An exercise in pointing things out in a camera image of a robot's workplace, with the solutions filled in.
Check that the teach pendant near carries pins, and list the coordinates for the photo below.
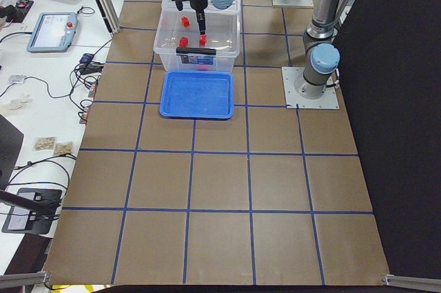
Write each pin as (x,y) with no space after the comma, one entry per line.
(53,32)

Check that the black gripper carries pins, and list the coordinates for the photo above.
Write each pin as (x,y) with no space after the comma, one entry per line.
(198,3)

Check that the black box latch handle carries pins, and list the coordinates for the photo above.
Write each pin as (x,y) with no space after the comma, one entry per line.
(202,51)

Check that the red block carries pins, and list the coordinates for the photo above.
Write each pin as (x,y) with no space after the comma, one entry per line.
(203,40)
(183,42)
(185,22)

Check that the blue plastic tray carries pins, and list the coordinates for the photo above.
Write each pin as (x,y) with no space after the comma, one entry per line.
(197,94)

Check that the black camera stand base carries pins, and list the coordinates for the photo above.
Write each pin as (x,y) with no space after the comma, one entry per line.
(32,210)

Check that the clear plastic storage box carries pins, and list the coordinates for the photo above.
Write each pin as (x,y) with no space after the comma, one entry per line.
(222,32)

